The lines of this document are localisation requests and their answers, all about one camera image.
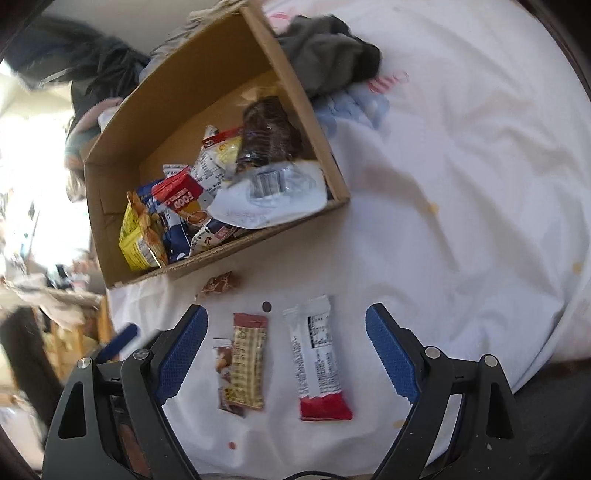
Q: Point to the pink and teal garment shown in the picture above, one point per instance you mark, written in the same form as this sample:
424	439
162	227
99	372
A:
81	138

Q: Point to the white red yellow snack packet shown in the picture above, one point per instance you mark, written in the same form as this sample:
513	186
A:
212	161

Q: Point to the pile of light clothes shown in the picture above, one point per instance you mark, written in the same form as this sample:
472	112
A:
51	300

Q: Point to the white printed bed sheet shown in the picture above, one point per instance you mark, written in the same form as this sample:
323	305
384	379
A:
461	184

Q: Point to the dark grey cloth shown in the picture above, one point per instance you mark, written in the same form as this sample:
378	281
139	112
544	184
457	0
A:
323	55

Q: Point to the white snack packet red label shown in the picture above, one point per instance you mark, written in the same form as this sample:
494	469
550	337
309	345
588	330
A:
212	237

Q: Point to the white plastic snack bag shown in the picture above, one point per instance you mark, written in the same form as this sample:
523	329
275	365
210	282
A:
258	203

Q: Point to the silver and blue snack bag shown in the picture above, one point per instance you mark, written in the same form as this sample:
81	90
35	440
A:
178	240

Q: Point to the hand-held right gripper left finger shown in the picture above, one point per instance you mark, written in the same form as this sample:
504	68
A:
182	355

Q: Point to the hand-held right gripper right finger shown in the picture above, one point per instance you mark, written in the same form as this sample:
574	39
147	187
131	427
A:
392	355

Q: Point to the brown nut snack packet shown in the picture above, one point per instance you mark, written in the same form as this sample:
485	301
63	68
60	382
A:
223	364

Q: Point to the cream patterned blanket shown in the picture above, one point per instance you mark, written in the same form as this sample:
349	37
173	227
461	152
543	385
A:
217	7

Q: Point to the white and red snack bar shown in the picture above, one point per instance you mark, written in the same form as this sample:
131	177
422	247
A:
314	355

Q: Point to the checkered beige snack packet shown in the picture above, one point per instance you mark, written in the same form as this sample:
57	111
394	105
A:
249	364

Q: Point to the dark brown snack packet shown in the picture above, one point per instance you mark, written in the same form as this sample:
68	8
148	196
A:
268	129

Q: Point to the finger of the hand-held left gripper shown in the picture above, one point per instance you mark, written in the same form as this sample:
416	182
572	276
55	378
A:
120	342

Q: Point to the brown cardboard box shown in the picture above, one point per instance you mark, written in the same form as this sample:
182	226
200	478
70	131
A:
194	83

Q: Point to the small brown candy packet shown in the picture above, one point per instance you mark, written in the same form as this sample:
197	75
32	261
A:
221	282

